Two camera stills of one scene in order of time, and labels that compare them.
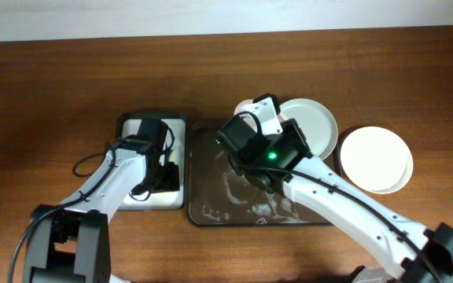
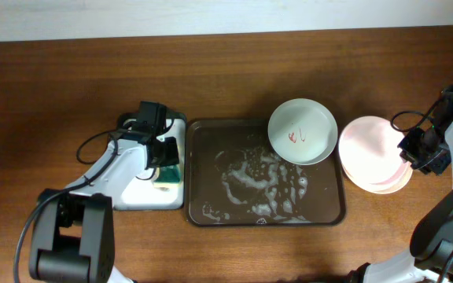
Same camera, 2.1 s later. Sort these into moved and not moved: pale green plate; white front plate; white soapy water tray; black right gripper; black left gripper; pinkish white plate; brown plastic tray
Moved: black left gripper; pinkish white plate; black right gripper
Not moved: white soapy water tray; brown plastic tray; pale green plate; white front plate
